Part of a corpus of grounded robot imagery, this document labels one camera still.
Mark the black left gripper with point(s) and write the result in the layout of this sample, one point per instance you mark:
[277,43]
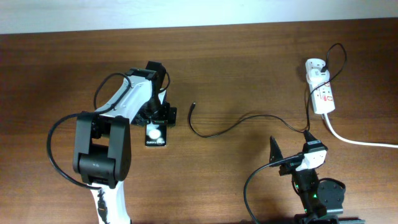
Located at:
[163,117]

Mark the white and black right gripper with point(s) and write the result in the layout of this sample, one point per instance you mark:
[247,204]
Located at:
[276,154]

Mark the black and cream flip phone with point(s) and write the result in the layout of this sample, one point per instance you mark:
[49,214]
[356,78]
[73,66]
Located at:
[156,135]

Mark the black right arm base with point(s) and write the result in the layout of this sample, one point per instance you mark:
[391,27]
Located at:
[331,193]

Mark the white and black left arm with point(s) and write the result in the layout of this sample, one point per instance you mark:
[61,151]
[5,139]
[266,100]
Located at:
[102,154]

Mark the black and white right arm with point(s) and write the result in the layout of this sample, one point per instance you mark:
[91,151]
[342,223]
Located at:
[306,183]

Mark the white USB charger plug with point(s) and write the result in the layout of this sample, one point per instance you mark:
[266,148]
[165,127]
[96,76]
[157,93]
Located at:
[315,76]

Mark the white power strip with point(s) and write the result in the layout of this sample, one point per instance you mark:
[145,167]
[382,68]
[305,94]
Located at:
[322,98]

